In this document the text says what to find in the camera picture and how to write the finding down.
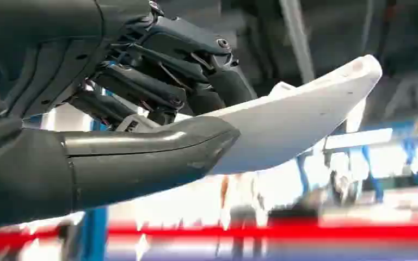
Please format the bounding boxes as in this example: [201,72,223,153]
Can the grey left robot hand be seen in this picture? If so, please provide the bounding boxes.
[0,0,259,233]

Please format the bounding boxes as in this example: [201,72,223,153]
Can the white plastic tray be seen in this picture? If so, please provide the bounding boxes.
[174,54,383,176]

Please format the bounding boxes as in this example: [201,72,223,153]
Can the standing person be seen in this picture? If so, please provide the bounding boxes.
[218,172,267,261]

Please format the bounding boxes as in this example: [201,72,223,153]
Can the red barrier band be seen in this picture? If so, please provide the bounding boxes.
[0,223,418,253]

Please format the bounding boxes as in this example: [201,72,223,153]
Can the blue metal post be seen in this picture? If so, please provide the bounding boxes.
[80,207,109,261]
[360,146,385,203]
[295,154,311,197]

